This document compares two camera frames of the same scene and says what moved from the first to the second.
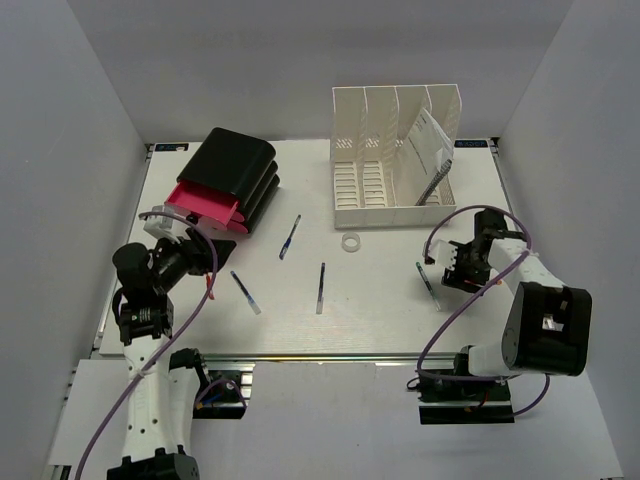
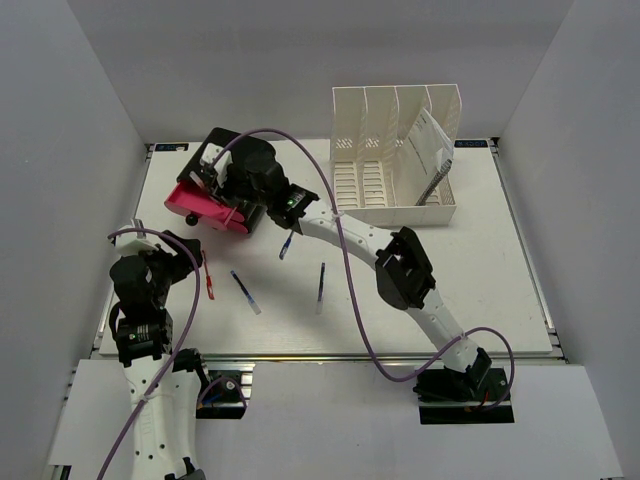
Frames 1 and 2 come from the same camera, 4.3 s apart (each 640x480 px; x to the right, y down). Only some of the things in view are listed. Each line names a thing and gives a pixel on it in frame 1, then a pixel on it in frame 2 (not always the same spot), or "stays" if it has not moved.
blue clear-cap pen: (249, 298) stays
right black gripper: (455, 279) -> (225, 191)
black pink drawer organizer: (227, 179) stays
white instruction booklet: (428, 148) stays
